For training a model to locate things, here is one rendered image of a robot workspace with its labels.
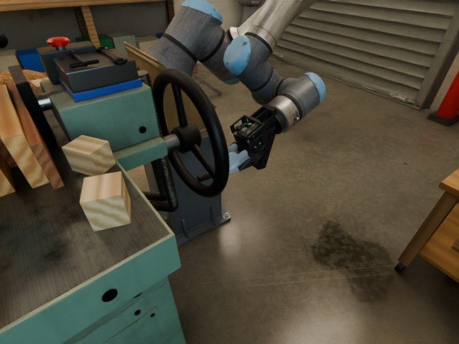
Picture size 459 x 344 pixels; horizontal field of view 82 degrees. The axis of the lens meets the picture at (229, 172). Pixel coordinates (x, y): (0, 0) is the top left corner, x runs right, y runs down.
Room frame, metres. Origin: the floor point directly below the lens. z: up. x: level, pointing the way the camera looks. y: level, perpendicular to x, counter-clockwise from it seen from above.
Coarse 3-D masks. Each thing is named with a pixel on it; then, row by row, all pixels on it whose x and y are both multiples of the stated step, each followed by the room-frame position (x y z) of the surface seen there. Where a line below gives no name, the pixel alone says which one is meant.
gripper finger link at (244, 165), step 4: (260, 152) 0.54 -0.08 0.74; (252, 156) 0.53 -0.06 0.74; (256, 156) 0.53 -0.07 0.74; (260, 156) 0.54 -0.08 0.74; (248, 160) 0.52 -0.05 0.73; (252, 160) 0.52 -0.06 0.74; (256, 160) 0.52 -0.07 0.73; (240, 164) 0.51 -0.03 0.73; (244, 164) 0.51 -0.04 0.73; (248, 164) 0.51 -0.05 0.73; (252, 164) 0.52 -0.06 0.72; (240, 168) 0.51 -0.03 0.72; (244, 168) 0.51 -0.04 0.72
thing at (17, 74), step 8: (16, 72) 0.37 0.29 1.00; (16, 80) 0.34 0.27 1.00; (24, 80) 0.34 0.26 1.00; (24, 88) 0.33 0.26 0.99; (24, 96) 0.33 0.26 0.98; (32, 96) 0.33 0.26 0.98; (40, 96) 0.37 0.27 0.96; (48, 96) 0.37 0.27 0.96; (32, 104) 0.33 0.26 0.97; (40, 104) 0.36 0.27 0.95; (48, 104) 0.37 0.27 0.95; (32, 112) 0.33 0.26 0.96; (40, 112) 0.33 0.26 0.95; (40, 120) 0.33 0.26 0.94; (40, 128) 0.33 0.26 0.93; (48, 128) 0.33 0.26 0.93; (48, 136) 0.33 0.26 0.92
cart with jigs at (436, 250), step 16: (448, 176) 0.71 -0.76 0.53; (448, 192) 0.67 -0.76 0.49; (448, 208) 0.64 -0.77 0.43; (432, 224) 0.65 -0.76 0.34; (448, 224) 0.79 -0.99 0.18; (416, 240) 0.66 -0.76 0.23; (432, 240) 0.70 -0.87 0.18; (448, 240) 0.70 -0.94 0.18; (400, 256) 0.67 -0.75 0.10; (416, 256) 0.66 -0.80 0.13; (432, 256) 0.62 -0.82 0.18; (448, 256) 0.62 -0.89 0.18; (448, 272) 0.55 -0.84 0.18
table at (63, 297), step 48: (48, 144) 0.33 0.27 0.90; (144, 144) 0.38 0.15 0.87; (48, 192) 0.23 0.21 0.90; (0, 240) 0.16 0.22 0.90; (48, 240) 0.16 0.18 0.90; (96, 240) 0.16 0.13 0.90; (144, 240) 0.16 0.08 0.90; (0, 288) 0.11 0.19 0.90; (48, 288) 0.11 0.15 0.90; (96, 288) 0.12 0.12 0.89; (144, 288) 0.14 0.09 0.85; (0, 336) 0.08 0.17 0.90; (48, 336) 0.09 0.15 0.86
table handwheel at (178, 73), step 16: (160, 80) 0.54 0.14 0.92; (176, 80) 0.48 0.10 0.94; (192, 80) 0.47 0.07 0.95; (160, 96) 0.58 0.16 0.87; (176, 96) 0.51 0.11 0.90; (192, 96) 0.44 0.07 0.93; (160, 112) 0.59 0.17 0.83; (208, 112) 0.42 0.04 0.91; (176, 128) 0.49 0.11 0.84; (192, 128) 0.50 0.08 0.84; (208, 128) 0.41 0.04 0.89; (176, 144) 0.47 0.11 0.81; (192, 144) 0.48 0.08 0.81; (224, 144) 0.40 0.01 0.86; (176, 160) 0.55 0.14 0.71; (224, 160) 0.39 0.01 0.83; (192, 176) 0.51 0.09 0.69; (224, 176) 0.39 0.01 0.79; (208, 192) 0.42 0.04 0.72
